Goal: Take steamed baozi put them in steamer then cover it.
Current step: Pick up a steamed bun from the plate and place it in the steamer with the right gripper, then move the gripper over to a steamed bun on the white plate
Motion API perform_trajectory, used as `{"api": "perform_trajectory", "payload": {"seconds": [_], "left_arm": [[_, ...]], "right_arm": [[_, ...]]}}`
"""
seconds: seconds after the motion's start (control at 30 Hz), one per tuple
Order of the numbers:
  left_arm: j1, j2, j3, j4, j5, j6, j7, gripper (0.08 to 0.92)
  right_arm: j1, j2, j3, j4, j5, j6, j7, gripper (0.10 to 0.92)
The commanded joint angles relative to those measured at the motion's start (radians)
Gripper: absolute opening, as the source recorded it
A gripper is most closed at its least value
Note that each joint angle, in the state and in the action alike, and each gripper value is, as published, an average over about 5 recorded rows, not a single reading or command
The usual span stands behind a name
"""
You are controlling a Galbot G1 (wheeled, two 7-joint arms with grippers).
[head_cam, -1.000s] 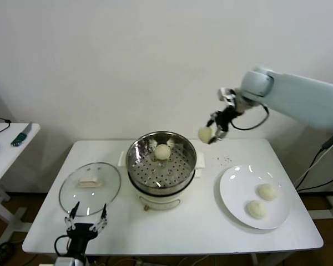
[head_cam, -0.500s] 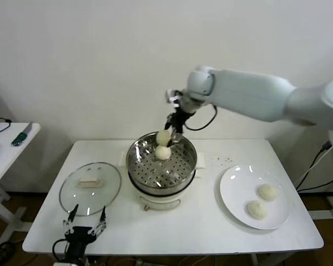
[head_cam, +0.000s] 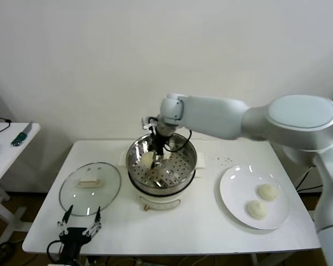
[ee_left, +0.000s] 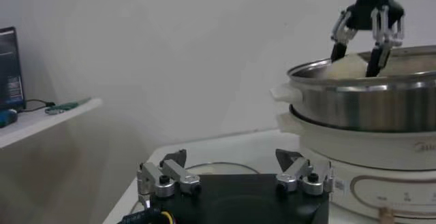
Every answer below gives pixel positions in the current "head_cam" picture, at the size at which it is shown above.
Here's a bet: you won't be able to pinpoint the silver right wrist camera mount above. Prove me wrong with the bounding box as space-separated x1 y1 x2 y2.
141 116 159 131

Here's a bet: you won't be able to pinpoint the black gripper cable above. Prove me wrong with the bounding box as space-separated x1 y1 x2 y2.
46 239 64 263
168 129 194 152

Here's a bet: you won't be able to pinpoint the glass lid with beige handle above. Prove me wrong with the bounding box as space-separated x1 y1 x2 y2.
59 162 122 217

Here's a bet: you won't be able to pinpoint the black wall cable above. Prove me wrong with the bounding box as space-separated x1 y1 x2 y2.
296 166 322 193

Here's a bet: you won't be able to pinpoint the thin black cable loop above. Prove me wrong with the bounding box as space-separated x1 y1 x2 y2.
0 118 12 135

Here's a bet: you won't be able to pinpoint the white round plate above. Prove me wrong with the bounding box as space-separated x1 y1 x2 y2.
219 165 291 230

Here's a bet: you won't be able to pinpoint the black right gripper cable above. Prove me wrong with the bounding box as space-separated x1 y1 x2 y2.
168 129 194 152

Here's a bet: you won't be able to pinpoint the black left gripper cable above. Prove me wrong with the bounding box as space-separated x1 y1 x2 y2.
46 239 64 263

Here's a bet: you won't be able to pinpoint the green handled knife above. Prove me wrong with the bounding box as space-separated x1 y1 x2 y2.
11 121 34 147

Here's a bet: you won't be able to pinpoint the white side table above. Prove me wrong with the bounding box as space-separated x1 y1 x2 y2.
0 122 42 242

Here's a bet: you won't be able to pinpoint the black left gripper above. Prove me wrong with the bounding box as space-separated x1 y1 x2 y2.
57 204 103 258

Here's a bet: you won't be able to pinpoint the white electric cooker base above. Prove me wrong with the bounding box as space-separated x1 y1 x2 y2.
118 151 206 213

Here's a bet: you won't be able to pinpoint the stainless steel steamer basket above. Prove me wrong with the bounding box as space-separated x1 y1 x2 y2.
126 132 198 194

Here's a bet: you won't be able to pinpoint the black floor cables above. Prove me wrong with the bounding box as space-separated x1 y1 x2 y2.
0 241 17 266

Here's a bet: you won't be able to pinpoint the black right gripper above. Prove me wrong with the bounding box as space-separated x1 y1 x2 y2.
152 130 171 170

